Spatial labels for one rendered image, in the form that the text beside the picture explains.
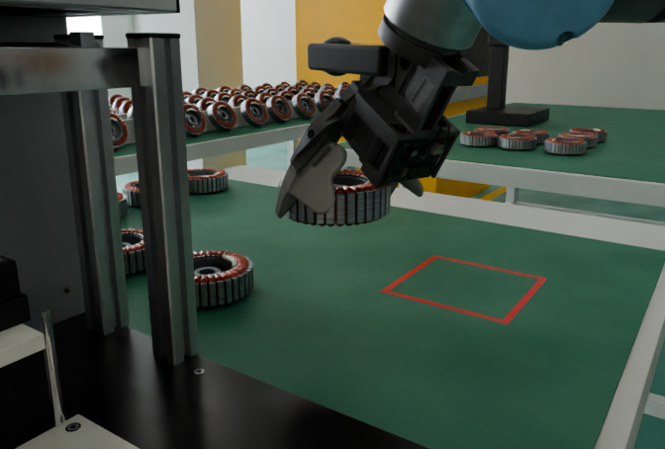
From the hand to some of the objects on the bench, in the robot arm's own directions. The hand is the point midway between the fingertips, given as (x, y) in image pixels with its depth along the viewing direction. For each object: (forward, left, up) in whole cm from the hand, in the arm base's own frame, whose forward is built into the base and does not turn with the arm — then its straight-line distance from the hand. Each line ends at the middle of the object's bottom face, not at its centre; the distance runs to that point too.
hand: (332, 199), depth 60 cm
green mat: (+21, -17, -14) cm, 30 cm away
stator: (+35, +2, -14) cm, 38 cm away
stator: (+18, +1, -14) cm, 23 cm away
